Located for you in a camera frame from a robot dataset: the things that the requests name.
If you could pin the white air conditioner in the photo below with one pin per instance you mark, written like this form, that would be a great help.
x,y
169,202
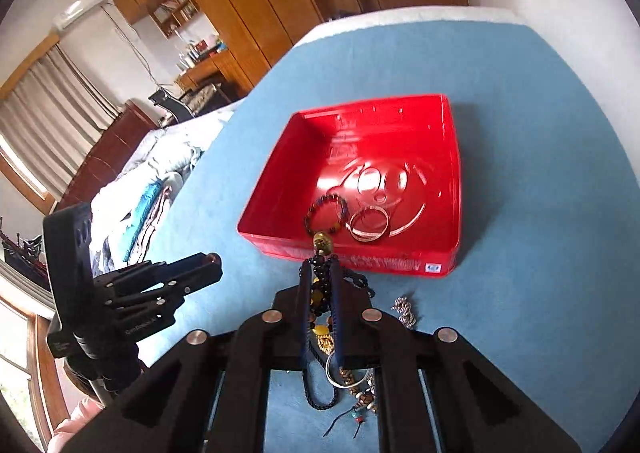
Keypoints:
x,y
80,8

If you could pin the thin silver bangle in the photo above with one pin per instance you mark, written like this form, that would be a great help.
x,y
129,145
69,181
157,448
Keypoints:
x,y
330,375

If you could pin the wide silver bangle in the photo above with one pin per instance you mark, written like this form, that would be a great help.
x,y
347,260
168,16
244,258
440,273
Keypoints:
x,y
367,238

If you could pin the dark wooden headboard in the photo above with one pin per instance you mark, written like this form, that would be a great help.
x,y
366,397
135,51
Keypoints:
x,y
115,148

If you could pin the wooden desk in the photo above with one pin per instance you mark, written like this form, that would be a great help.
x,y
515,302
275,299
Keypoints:
x,y
215,65

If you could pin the red tin box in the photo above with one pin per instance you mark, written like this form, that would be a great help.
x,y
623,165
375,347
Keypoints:
x,y
400,143

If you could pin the wooden window frame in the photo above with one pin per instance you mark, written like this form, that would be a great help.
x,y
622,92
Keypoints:
x,y
45,363

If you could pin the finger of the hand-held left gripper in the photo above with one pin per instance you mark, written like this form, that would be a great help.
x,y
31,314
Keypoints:
x,y
170,273
150,315

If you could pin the beige curtain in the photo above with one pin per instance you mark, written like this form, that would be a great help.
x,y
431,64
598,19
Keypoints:
x,y
45,98

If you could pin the black office chair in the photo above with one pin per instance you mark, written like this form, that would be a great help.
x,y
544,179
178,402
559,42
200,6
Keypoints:
x,y
172,105

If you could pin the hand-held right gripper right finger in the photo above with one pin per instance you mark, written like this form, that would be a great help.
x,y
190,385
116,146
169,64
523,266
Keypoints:
x,y
340,323

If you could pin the dark ship model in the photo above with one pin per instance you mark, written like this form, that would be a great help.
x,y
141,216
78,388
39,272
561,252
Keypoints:
x,y
20,253

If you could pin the person's left forearm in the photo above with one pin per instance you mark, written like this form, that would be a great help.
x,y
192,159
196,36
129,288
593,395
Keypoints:
x,y
75,425

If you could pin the wall bookshelf with books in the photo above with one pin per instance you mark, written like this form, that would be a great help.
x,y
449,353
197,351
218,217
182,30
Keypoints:
x,y
175,10

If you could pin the stack of folded clothes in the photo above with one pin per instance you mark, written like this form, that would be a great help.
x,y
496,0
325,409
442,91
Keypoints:
x,y
150,218

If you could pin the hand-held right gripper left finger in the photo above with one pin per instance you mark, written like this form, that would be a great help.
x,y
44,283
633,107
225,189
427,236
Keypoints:
x,y
305,323

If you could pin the bed with crumpled bedding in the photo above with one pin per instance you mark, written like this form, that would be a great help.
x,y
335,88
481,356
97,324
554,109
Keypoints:
x,y
165,153

